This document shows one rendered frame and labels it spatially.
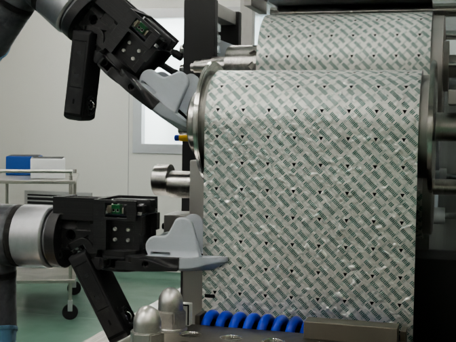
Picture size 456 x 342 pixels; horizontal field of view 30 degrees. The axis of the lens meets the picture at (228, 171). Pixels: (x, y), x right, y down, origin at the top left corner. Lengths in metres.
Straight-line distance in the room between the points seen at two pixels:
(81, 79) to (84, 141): 6.09
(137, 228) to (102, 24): 0.27
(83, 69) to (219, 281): 0.32
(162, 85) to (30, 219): 0.22
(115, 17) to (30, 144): 6.33
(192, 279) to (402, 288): 0.27
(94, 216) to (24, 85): 6.46
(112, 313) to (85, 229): 0.10
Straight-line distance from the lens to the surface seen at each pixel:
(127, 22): 1.05
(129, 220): 0.96
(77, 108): 1.08
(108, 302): 1.00
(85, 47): 1.08
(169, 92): 1.03
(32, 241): 1.01
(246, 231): 0.95
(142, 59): 1.05
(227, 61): 1.25
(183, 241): 0.95
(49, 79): 7.31
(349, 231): 0.93
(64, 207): 1.01
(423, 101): 0.93
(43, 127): 7.33
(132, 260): 0.95
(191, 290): 1.07
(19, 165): 5.97
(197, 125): 0.95
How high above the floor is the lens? 1.25
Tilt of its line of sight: 3 degrees down
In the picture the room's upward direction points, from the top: 1 degrees clockwise
